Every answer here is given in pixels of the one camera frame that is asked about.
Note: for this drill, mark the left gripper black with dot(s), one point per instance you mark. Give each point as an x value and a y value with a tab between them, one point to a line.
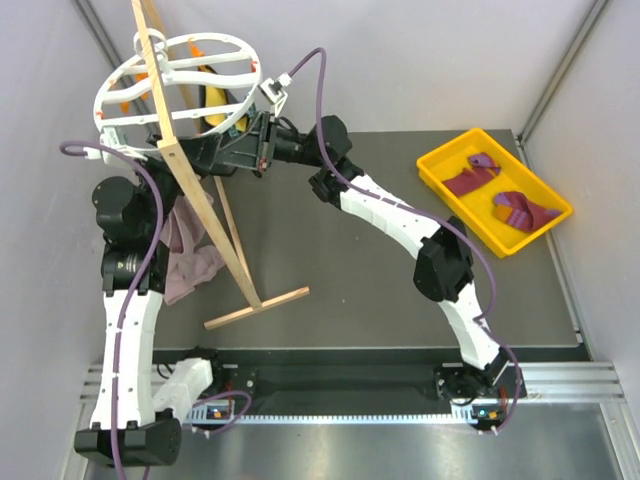
200	151

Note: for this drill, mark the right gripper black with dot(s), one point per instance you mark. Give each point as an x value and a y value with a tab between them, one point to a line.
253	151

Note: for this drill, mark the white round clip hanger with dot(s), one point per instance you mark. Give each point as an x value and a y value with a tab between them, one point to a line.
190	60

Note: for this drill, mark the pink sock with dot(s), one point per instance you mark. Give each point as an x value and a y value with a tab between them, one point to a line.
190	263

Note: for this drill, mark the maroon orange striped sock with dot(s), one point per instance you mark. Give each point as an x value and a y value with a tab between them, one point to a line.
515	209

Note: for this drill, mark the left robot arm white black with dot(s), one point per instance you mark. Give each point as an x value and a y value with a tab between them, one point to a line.
132	425

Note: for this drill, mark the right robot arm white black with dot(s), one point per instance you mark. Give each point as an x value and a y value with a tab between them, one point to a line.
441	250

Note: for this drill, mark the black yellow sock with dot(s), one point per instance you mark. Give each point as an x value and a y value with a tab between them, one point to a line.
210	97

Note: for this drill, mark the maroon sock flat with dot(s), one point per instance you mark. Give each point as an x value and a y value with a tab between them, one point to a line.
469	180

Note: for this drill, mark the purple sock piece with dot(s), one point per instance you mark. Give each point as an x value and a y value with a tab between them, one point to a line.
483	160

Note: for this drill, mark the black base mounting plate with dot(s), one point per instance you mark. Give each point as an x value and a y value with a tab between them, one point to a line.
431	373

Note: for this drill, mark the yellow plastic tray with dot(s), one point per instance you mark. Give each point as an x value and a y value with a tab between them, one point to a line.
476	208

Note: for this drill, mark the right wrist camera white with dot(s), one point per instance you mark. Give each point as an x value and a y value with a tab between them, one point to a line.
275	91

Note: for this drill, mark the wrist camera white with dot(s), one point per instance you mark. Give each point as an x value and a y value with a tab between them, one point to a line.
111	137
275	91

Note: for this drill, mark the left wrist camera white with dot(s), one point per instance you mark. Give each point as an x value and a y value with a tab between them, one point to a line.
111	137

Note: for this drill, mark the grey slotted cable duct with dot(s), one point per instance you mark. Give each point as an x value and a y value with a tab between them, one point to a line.
218	414

